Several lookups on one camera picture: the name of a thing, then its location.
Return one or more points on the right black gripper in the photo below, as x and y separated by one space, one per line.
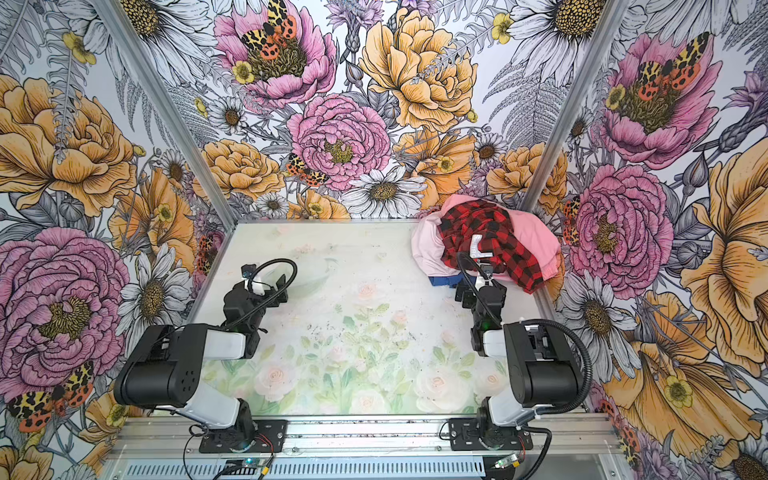
480 285

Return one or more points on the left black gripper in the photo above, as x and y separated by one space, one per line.
271 291

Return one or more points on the blue cloth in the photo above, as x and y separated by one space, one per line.
449 281

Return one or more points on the red black plaid cloth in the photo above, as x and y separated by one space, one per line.
510 256

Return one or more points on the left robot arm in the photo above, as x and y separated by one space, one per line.
164 370

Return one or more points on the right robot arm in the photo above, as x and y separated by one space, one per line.
549 367

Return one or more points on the pink cloth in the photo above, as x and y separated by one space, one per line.
427 246

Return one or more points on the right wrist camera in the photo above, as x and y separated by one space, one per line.
481 259

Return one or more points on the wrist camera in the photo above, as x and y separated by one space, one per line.
481 259
251 276

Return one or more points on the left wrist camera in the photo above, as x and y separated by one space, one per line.
251 276

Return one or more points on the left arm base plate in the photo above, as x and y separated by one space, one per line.
265 436

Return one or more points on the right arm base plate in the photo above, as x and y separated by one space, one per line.
468 434

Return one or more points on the white vented cable duct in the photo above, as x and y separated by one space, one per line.
456 467

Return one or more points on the aluminium mounting rail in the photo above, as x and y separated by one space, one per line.
168 438

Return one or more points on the right aluminium frame post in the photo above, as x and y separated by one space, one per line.
599 48

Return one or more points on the aluminium frame post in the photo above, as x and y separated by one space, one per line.
118 24
599 48

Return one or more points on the left aluminium frame post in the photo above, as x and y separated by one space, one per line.
118 24

